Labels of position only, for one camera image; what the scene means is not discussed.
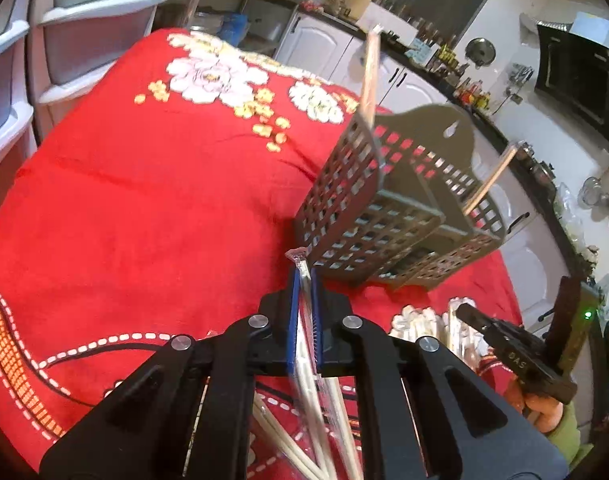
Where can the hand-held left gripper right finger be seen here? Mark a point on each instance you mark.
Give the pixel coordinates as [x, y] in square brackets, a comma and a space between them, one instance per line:
[318, 330]

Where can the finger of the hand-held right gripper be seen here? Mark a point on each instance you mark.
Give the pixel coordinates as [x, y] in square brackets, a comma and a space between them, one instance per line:
[514, 355]

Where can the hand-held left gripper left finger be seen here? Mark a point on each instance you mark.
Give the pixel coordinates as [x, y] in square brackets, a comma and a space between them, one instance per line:
[294, 320]

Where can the wooden chopstick pair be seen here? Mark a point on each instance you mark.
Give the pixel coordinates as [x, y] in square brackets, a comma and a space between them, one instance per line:
[310, 400]
[457, 335]
[370, 75]
[489, 180]
[279, 440]

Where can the grey perforated plastic utensil holder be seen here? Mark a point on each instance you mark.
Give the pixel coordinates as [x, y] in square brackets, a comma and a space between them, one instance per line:
[364, 230]

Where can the person's right forearm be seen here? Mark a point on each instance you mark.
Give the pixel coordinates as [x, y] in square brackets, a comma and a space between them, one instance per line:
[569, 435]

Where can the person's right hand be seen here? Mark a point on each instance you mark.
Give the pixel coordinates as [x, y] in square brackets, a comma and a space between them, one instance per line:
[541, 412]

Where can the cluster of metal pots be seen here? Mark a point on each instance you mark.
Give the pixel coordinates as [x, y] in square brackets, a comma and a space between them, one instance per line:
[604, 200]

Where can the red floral blanket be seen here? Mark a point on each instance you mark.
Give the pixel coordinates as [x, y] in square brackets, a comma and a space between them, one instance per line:
[159, 185]

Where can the black range hood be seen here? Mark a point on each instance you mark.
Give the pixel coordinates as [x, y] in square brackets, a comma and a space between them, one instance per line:
[579, 80]

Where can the round hanging pot lid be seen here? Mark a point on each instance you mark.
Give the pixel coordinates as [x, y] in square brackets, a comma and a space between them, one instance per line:
[479, 52]

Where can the row of seasoning bottles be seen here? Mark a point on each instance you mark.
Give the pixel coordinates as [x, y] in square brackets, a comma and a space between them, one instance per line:
[452, 60]

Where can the blue bucket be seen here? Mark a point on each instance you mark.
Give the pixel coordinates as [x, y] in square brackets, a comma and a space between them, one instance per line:
[234, 27]

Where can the metal shelf rack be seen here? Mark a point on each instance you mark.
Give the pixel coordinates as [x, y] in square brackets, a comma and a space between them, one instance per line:
[264, 15]

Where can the white box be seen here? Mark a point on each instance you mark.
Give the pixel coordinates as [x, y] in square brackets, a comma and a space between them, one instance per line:
[389, 22]

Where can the white plastic drawer cabinet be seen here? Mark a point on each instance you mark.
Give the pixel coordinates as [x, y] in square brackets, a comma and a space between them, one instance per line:
[4, 90]
[84, 45]

